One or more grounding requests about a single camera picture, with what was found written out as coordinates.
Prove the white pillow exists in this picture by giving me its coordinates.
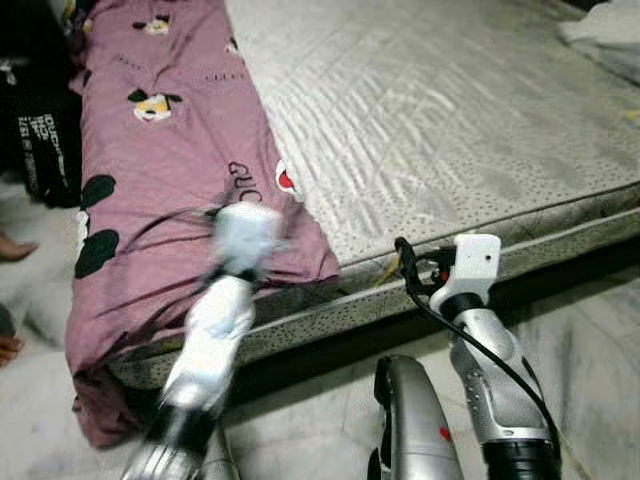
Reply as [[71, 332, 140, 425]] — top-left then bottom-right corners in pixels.
[[557, 0, 640, 86]]

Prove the grey bed base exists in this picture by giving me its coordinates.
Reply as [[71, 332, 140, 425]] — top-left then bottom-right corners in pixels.
[[110, 200, 640, 391]]

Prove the grey right robot leg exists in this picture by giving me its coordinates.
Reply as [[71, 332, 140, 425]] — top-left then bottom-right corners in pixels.
[[372, 354, 466, 480]]

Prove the grey robot leg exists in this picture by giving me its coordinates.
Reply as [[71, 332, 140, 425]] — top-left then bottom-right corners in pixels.
[[372, 354, 466, 480], [195, 430, 241, 480]]

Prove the white quilted mattress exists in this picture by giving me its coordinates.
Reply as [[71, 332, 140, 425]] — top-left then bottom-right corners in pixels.
[[110, 0, 640, 361]]

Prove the pink cartoon print blanket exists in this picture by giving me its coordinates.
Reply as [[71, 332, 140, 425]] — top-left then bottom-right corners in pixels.
[[65, 0, 341, 449]]

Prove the grey left robot leg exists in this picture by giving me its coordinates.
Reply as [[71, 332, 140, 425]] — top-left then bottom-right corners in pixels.
[[195, 430, 241, 480]]

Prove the black bag with white print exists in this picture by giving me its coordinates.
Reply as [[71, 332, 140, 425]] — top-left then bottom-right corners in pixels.
[[0, 55, 83, 209]]

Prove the person's bare leg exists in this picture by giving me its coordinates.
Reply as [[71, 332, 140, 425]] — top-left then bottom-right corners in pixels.
[[0, 232, 39, 263], [0, 335, 23, 368]]

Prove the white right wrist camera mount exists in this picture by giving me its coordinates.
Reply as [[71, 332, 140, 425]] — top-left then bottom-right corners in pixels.
[[452, 234, 503, 301]]

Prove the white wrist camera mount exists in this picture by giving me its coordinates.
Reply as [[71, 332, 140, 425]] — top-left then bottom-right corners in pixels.
[[452, 234, 503, 301], [213, 203, 284, 286]]

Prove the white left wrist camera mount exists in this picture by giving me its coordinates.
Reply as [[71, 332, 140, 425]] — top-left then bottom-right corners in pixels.
[[213, 203, 284, 286]]

